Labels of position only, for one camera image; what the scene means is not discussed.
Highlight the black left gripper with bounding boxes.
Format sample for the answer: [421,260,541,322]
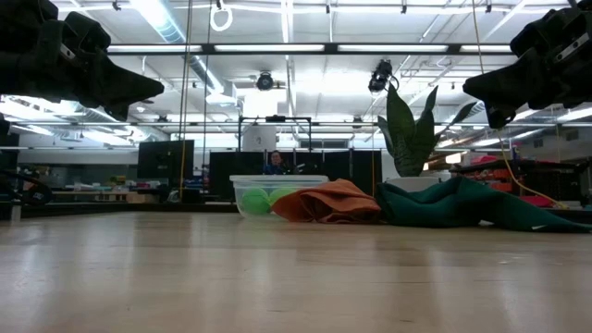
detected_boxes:
[45,11,166,123]

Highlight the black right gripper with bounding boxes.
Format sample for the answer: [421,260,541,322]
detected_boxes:
[462,6,574,130]

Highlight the round light green toy lime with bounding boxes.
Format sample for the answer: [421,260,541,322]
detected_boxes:
[240,186,272,216]

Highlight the clear plastic tupperware container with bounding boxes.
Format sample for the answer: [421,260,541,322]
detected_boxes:
[229,174,330,220]

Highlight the black background monitor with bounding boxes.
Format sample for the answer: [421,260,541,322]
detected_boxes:
[137,139,196,187]

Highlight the shelf with red bins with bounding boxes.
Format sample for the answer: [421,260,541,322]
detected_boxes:
[450,154,592,210]

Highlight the cluttered background workbench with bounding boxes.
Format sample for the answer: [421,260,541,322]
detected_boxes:
[45,175,156,205]

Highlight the snake plant in white pot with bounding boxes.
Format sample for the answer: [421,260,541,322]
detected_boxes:
[376,84,478,193]

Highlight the dark green cloth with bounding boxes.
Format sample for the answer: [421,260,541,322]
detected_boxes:
[375,175,592,234]

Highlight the round black ceiling fixture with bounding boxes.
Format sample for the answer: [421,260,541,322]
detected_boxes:
[255,70,276,92]

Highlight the white box on black stand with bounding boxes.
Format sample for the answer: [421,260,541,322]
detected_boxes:
[237,115,314,154]

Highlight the person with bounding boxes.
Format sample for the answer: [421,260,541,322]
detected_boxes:
[263,149,291,177]

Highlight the black partition panels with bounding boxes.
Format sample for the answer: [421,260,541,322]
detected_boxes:
[208,148,385,196]

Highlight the orange cloth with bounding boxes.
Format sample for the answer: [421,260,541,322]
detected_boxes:
[271,178,384,226]

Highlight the yellow hanging cable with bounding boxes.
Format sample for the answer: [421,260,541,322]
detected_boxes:
[179,0,194,187]
[471,0,571,210]

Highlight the white hanging cable loop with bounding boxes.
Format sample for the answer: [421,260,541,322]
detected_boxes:
[209,0,234,33]

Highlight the black camera on mount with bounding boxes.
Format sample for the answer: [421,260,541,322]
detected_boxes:
[367,58,400,94]

